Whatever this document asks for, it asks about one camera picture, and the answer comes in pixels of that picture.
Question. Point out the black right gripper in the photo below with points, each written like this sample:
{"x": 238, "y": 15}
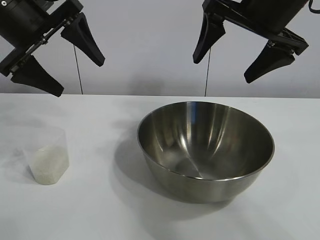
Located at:
{"x": 250, "y": 15}

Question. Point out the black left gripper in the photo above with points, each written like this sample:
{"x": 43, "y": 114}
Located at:
{"x": 25, "y": 15}

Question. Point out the clear plastic measuring cup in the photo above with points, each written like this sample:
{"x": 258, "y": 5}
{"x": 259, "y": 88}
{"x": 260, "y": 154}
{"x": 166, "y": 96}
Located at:
{"x": 57, "y": 137}

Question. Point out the stainless steel mixing bowl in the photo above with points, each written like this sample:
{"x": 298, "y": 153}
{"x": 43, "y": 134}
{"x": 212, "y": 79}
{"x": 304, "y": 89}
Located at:
{"x": 205, "y": 140}

